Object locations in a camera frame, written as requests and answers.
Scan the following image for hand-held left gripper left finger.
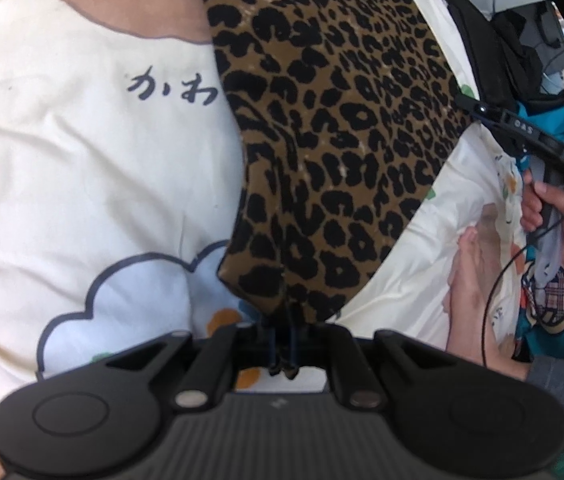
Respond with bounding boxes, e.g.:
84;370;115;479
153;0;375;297
104;322;283;409

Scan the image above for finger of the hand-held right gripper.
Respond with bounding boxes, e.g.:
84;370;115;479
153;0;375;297
454;92;564;161

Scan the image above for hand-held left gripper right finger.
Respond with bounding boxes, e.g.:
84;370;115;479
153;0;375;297
284;322;464;409

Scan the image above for leopard print skirt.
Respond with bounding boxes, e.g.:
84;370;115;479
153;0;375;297
194;0;479;324

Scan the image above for folded black clothes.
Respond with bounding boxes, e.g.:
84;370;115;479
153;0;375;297
446;0;514;112

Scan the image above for crumpled black garment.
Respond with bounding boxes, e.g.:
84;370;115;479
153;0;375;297
492;10;548;97

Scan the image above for black equipment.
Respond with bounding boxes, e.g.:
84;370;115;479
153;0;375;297
519;0;564;77

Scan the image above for teal printed cloth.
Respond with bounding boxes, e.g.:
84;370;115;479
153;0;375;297
482;89;564;362

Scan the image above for cream bear print blanket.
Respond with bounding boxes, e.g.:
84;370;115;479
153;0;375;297
0;0;529;412

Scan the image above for black cable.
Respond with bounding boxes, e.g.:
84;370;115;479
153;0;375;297
479;180;564;369

